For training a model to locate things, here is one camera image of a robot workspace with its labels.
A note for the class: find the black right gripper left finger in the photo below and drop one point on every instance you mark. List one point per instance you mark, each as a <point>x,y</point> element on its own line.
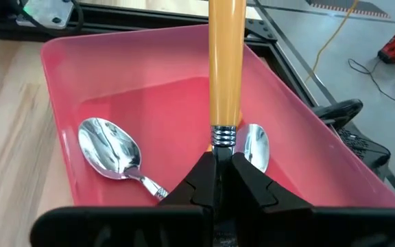
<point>149,226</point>

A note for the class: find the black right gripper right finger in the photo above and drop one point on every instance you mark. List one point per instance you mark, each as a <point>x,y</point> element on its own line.
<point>303,226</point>

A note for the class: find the pink translucent plastic bin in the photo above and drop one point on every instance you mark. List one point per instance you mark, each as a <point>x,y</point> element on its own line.
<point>149,103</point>

